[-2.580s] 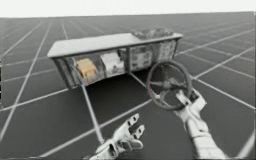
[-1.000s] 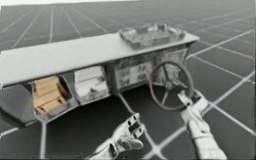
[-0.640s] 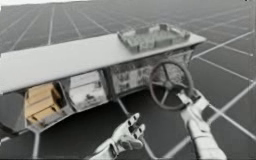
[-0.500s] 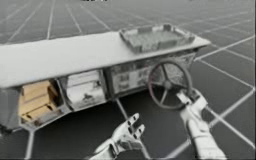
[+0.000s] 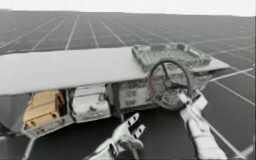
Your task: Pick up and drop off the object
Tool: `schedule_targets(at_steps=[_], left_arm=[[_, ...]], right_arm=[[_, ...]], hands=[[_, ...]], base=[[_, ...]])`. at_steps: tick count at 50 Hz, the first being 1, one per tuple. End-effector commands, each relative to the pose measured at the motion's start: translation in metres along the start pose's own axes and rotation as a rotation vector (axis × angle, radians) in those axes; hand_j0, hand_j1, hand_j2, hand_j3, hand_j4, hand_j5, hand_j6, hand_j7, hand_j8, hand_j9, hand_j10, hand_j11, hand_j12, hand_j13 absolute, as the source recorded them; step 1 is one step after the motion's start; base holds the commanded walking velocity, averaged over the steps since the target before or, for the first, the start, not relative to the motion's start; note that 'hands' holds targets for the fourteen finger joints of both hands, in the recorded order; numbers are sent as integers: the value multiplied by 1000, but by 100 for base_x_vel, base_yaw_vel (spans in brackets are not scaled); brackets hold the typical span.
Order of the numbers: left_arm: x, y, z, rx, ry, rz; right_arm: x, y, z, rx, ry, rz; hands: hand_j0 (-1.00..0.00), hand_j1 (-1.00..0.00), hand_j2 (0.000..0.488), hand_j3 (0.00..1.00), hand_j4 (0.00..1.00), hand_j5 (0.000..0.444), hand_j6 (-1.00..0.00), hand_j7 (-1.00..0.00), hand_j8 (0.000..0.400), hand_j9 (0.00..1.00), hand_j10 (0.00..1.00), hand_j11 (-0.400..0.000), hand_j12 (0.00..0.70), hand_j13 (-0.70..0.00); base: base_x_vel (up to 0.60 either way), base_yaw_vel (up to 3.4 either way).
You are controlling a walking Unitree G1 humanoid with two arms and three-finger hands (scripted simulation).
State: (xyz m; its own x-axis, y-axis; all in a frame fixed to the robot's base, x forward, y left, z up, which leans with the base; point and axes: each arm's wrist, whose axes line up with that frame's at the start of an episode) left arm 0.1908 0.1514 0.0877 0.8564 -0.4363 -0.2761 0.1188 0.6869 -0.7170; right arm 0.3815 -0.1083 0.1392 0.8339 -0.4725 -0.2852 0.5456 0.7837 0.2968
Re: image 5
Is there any grey mesh tray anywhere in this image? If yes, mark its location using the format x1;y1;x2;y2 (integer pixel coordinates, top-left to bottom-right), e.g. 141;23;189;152
131;41;213;72

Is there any grey cart with brown box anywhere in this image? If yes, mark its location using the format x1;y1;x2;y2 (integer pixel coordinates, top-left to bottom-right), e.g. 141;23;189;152
0;45;232;140

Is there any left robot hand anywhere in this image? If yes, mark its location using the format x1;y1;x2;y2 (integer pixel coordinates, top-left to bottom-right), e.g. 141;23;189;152
109;112;148;160

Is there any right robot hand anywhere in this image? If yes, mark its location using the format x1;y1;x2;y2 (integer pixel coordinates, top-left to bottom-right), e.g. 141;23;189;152
178;89;209;125

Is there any dark steering wheel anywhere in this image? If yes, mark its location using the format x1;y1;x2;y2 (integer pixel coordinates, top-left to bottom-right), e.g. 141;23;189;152
146;59;194;112

